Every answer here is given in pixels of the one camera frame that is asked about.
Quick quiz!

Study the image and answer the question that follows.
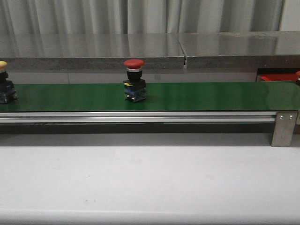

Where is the aluminium conveyor side rail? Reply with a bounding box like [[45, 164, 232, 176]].
[[0, 111, 277, 123]]

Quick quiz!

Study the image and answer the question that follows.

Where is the grey curtain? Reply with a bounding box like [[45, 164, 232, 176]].
[[0, 0, 285, 34]]

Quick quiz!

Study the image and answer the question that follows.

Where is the left steel counter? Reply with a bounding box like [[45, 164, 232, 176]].
[[0, 34, 185, 71]]

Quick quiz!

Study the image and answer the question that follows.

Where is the green conveyor belt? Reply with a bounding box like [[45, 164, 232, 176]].
[[0, 82, 300, 112]]

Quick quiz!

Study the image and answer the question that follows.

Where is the red plastic tray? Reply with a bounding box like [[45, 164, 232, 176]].
[[259, 73, 298, 82]]

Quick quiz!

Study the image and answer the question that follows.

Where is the steel conveyor support bracket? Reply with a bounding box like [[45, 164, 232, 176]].
[[271, 111, 298, 147]]

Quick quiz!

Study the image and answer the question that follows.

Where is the red push button yellow tab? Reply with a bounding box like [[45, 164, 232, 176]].
[[123, 59, 147, 103]]

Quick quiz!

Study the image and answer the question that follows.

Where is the steel counter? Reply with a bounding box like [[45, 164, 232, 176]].
[[0, 34, 185, 71], [179, 31, 300, 69]]

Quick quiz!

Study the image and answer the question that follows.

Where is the right steel counter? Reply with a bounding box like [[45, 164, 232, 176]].
[[179, 31, 300, 69]]

